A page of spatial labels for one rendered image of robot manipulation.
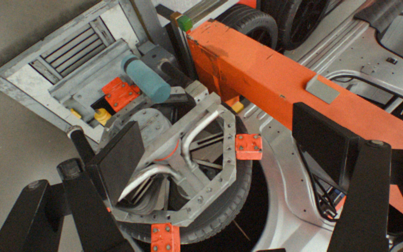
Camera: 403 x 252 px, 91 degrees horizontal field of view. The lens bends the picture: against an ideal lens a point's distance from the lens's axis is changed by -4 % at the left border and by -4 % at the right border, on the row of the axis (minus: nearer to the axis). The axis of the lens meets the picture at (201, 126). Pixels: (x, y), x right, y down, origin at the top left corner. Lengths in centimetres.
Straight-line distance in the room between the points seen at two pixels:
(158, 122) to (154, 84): 18
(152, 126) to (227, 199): 35
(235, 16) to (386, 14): 123
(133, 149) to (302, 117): 13
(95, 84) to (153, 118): 67
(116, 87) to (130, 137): 89
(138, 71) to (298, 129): 75
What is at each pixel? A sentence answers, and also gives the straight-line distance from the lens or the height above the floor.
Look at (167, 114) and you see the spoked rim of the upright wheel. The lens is 104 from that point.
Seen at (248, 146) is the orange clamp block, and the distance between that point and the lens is 72.
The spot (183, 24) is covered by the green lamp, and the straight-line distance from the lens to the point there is 83.
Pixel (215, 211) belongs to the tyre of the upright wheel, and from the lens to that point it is 76.
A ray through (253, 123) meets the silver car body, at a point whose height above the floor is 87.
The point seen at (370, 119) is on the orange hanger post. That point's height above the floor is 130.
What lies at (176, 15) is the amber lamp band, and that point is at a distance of 89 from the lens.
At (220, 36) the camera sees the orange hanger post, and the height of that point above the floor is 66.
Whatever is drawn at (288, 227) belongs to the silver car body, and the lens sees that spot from 113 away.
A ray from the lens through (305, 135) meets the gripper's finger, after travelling 17.
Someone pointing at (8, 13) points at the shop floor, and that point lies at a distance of 133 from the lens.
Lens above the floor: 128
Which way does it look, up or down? 29 degrees down
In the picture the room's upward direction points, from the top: 133 degrees clockwise
